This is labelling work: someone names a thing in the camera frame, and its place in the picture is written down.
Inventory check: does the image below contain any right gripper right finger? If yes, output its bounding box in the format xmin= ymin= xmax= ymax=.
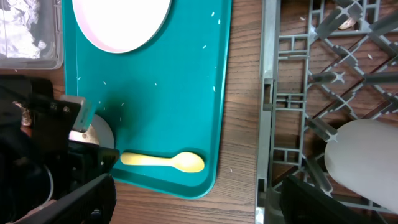
xmin=279 ymin=175 xmax=386 ymax=224

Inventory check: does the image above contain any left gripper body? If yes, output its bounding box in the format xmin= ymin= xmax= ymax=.
xmin=28 ymin=95 xmax=119 ymax=193

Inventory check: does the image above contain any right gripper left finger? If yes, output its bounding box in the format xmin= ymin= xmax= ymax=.
xmin=12 ymin=174 xmax=116 ymax=223

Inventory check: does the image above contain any white paper cup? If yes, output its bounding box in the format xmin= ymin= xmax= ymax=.
xmin=325 ymin=119 xmax=397 ymax=213

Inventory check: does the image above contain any yellow plastic spoon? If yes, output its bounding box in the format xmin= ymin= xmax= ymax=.
xmin=120 ymin=152 xmax=205 ymax=173

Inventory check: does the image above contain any white napkin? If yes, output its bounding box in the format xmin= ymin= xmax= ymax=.
xmin=1 ymin=0 xmax=47 ymax=59

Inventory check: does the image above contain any large white plate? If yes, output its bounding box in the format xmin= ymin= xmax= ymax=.
xmin=72 ymin=0 xmax=172 ymax=54

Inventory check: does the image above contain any pink bowl with crumbs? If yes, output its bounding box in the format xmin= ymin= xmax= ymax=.
xmin=69 ymin=114 xmax=115 ymax=149

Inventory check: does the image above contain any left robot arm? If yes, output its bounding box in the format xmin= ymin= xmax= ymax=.
xmin=1 ymin=75 xmax=119 ymax=223

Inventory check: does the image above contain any grey dishwasher rack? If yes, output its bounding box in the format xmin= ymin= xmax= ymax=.
xmin=255 ymin=0 xmax=397 ymax=223

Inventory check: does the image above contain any black plastic tray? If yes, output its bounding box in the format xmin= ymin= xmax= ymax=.
xmin=1 ymin=75 xmax=54 ymax=100

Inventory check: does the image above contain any teal serving tray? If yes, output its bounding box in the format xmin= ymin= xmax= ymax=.
xmin=62 ymin=0 xmax=232 ymax=199

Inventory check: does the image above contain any clear plastic bin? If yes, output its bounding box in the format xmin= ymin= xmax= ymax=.
xmin=1 ymin=0 xmax=63 ymax=70

